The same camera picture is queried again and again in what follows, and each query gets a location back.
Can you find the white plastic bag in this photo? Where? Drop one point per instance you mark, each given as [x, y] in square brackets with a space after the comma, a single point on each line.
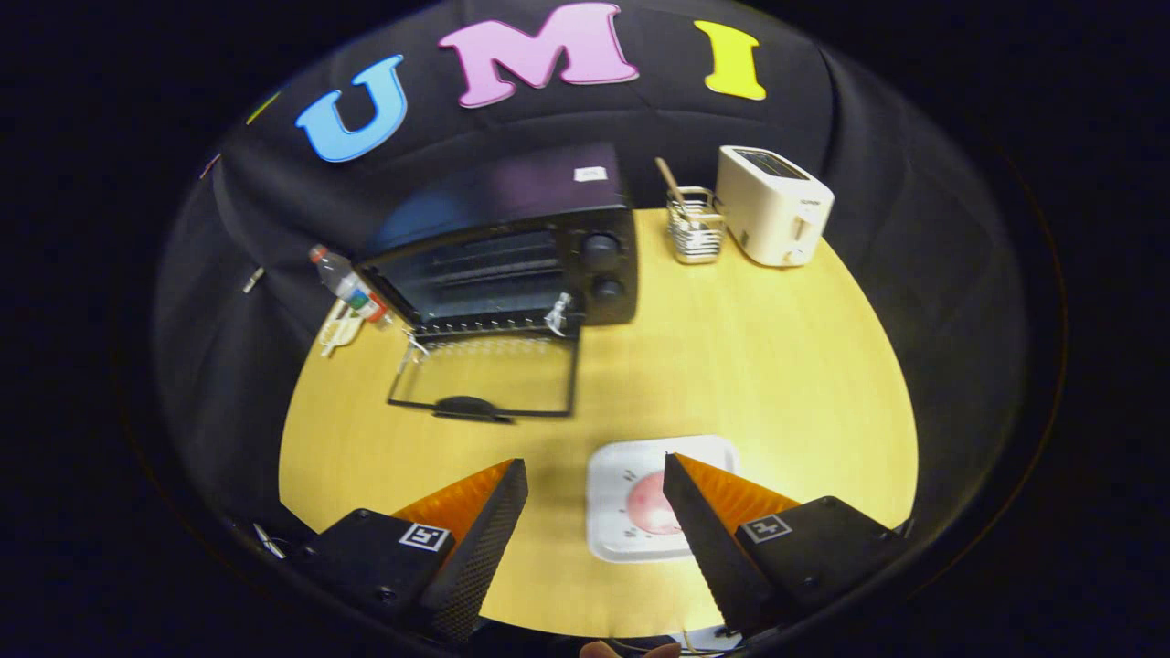
[338, 331]

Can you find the black toaster oven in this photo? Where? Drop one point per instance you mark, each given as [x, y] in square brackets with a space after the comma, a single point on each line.
[512, 196]

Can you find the white square food plate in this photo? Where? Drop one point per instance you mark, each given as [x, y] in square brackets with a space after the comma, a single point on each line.
[612, 475]

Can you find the silver cloth clip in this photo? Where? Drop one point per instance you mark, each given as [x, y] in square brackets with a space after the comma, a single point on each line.
[253, 280]

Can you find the red cloth clip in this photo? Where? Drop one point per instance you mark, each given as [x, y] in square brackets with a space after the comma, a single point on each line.
[210, 165]

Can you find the clear plastic water bottle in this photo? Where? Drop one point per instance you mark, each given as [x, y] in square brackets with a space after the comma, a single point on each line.
[352, 288]

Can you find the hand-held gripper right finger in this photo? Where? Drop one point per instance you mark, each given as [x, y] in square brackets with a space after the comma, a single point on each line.
[708, 548]

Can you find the wooden spoon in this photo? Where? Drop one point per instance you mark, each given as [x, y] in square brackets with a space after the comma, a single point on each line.
[670, 178]

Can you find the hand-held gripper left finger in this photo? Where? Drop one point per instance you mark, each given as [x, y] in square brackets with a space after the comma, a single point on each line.
[480, 548]

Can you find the white bread toaster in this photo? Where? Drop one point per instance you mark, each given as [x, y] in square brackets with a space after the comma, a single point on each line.
[768, 206]

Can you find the pink round ham slice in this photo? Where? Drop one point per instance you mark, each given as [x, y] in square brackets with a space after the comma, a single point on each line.
[651, 503]

